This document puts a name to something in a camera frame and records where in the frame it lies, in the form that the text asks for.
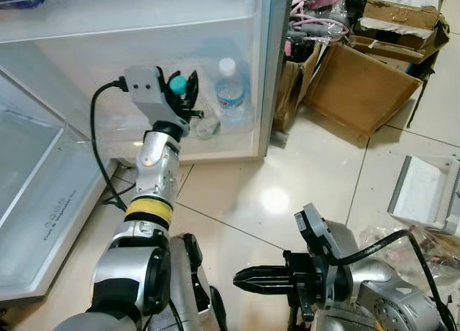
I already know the pink hanger bundle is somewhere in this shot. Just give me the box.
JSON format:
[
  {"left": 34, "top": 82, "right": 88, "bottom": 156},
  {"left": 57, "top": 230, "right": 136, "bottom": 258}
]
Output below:
[{"left": 286, "top": 0, "right": 354, "bottom": 55}]

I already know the clear plastic trash bag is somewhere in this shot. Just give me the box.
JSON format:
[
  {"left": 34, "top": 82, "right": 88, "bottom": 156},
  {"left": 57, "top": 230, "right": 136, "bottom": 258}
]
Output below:
[{"left": 358, "top": 225, "right": 460, "bottom": 292}]

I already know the water bottle teal cap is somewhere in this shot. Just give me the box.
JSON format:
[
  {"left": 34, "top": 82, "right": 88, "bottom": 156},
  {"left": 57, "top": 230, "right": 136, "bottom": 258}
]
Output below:
[{"left": 170, "top": 74, "right": 222, "bottom": 140}]

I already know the clear fridge vegetable box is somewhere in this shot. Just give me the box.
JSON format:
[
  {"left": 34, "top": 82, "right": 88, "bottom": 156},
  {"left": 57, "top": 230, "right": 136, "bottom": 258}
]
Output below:
[{"left": 0, "top": 65, "right": 121, "bottom": 304}]

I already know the water bottle white cap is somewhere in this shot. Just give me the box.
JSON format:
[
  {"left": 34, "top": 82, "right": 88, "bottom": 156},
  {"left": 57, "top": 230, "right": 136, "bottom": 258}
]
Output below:
[{"left": 214, "top": 57, "right": 250, "bottom": 129}]

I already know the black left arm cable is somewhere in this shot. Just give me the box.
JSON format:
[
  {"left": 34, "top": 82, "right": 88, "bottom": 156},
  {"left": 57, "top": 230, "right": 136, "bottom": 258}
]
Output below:
[{"left": 89, "top": 80, "right": 137, "bottom": 211}]

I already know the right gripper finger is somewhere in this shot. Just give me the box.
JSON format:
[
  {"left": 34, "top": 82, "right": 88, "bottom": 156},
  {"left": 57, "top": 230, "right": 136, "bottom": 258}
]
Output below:
[
  {"left": 233, "top": 265, "right": 288, "bottom": 281},
  {"left": 237, "top": 280, "right": 288, "bottom": 297}
]

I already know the white dustpan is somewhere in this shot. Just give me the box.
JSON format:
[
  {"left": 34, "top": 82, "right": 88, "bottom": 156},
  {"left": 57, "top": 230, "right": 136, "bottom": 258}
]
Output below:
[{"left": 387, "top": 154, "right": 460, "bottom": 236}]

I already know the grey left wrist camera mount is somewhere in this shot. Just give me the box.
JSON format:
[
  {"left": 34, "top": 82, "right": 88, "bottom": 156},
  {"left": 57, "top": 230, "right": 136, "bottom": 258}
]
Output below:
[{"left": 124, "top": 66, "right": 189, "bottom": 131}]

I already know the silver robot left leg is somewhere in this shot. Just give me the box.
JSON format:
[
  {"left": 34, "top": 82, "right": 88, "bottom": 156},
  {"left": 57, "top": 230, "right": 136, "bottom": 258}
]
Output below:
[{"left": 167, "top": 233, "right": 229, "bottom": 331}]

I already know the cardboard box with pink items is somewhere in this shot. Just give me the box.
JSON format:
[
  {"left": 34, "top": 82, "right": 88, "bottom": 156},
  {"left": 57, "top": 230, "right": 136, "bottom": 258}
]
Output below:
[{"left": 275, "top": 29, "right": 324, "bottom": 133}]

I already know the cardboard box white label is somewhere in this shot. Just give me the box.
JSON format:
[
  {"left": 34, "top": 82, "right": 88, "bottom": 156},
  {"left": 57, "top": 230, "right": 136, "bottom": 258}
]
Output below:
[{"left": 345, "top": 0, "right": 452, "bottom": 65}]

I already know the open brown cardboard box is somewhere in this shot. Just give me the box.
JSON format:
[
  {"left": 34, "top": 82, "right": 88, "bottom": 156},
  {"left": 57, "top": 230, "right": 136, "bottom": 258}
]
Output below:
[{"left": 302, "top": 42, "right": 425, "bottom": 139}]

